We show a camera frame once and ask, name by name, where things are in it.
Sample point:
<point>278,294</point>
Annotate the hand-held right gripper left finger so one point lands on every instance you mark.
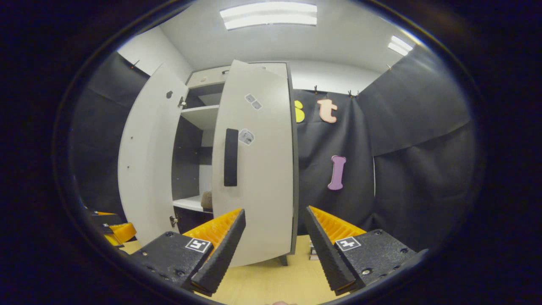
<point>222,254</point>

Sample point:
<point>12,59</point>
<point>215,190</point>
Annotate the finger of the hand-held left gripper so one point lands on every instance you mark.
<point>123,232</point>
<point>106,219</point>

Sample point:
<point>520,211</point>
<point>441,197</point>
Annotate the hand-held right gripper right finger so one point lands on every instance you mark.
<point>325,254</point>

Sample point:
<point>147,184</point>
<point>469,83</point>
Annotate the brown fuzzy shoe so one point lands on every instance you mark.
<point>207,201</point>

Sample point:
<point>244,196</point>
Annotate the white shoe cabinet door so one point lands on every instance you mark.
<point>262,190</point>
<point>144,169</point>

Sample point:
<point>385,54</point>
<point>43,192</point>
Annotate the white shoe cabinet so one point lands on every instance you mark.
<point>205,116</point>

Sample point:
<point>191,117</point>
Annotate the small ceiling light panel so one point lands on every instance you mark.
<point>400,45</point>

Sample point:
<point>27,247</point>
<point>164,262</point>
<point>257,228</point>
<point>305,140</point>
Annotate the large ceiling light panel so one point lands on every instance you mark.
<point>269,15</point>

